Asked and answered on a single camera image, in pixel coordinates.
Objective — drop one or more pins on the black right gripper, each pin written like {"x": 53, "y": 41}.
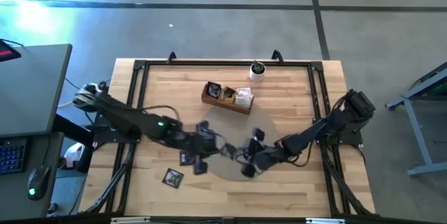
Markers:
{"x": 269, "y": 157}

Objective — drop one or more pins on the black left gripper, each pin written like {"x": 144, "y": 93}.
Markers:
{"x": 199, "y": 143}

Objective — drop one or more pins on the brown wooden tea box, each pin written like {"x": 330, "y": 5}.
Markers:
{"x": 227, "y": 107}

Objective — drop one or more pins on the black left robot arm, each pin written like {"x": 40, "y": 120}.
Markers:
{"x": 132, "y": 119}

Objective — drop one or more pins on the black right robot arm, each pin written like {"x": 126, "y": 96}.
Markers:
{"x": 314, "y": 131}

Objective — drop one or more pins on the round grey table mat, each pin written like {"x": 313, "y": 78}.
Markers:
{"x": 223, "y": 123}

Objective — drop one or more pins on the white pot green plant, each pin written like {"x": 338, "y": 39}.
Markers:
{"x": 257, "y": 74}

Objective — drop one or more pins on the white pink object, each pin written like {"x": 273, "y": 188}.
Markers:
{"x": 73, "y": 154}

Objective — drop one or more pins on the black computer mouse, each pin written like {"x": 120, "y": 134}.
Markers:
{"x": 38, "y": 182}

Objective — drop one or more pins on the grey desk top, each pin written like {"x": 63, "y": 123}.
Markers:
{"x": 28, "y": 88}

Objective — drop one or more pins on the black backlit keyboard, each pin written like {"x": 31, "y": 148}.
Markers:
{"x": 12, "y": 156}

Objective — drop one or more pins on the dark keyboard desk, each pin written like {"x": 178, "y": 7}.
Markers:
{"x": 10, "y": 189}

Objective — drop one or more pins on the black device red stripe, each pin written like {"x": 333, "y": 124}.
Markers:
{"x": 7, "y": 51}

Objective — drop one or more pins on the black aluminium table frame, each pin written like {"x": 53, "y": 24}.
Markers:
{"x": 227, "y": 63}

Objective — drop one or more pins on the silver metal bracket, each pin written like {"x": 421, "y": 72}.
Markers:
{"x": 129, "y": 220}
{"x": 324, "y": 221}

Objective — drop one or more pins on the grey metal cart frame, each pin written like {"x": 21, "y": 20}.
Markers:
{"x": 417, "y": 136}

